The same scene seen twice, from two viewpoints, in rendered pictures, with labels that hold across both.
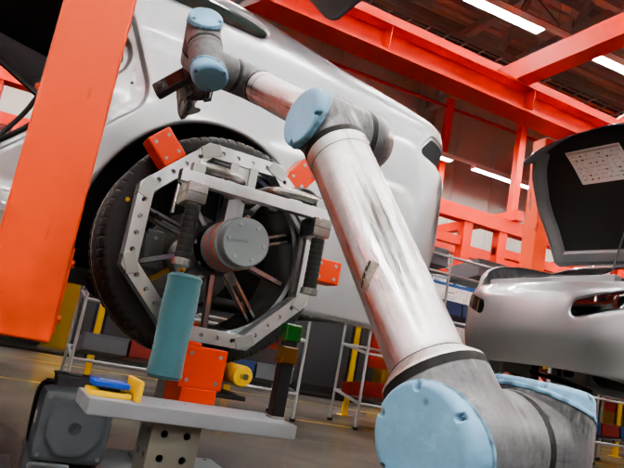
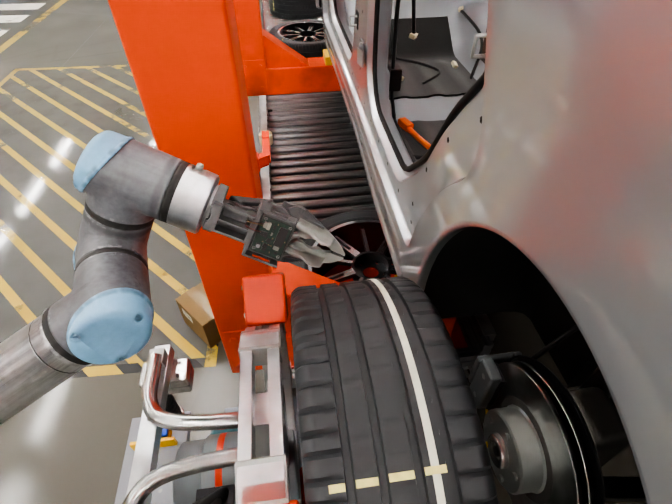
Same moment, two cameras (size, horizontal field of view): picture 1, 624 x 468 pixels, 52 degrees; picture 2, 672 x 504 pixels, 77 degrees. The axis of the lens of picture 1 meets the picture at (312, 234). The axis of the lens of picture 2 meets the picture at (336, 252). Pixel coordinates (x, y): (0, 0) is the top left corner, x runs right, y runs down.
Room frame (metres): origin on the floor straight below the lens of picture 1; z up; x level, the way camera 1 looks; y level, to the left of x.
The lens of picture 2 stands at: (1.97, -0.01, 1.69)
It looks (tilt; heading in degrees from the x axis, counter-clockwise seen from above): 45 degrees down; 107
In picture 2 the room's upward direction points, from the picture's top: straight up
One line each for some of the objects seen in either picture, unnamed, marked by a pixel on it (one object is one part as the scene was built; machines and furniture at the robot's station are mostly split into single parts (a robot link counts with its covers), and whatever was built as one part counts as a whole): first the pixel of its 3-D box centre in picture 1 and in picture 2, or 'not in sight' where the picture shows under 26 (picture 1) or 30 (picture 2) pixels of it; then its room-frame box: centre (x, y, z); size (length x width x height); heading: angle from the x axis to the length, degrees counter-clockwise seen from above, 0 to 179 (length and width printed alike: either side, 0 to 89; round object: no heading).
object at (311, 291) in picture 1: (313, 265); not in sight; (1.64, -0.02, 0.83); 0.04 x 0.04 x 0.16
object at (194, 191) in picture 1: (192, 194); (167, 377); (1.53, 0.30, 0.93); 0.09 x 0.05 x 0.05; 25
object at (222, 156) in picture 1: (224, 247); (278, 466); (1.78, 0.23, 0.85); 0.54 x 0.07 x 0.54; 115
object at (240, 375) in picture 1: (227, 371); not in sight; (1.92, 0.17, 0.51); 0.29 x 0.06 x 0.06; 25
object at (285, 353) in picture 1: (286, 355); not in sight; (1.47, 0.01, 0.59); 0.04 x 0.04 x 0.04; 25
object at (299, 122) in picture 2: not in sight; (336, 197); (1.37, 1.96, 0.13); 2.47 x 0.85 x 0.27; 115
